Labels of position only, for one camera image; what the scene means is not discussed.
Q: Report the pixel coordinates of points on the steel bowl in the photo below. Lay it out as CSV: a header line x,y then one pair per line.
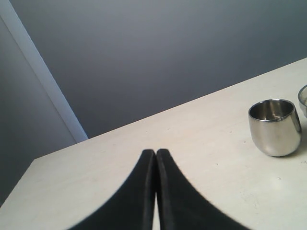
x,y
302,98

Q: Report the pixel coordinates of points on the steel cup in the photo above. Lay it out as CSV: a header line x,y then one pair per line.
x,y
275,127

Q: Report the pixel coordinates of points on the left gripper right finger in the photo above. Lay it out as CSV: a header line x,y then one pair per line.
x,y
180,205

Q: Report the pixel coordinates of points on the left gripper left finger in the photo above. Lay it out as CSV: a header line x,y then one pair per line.
x,y
131,207

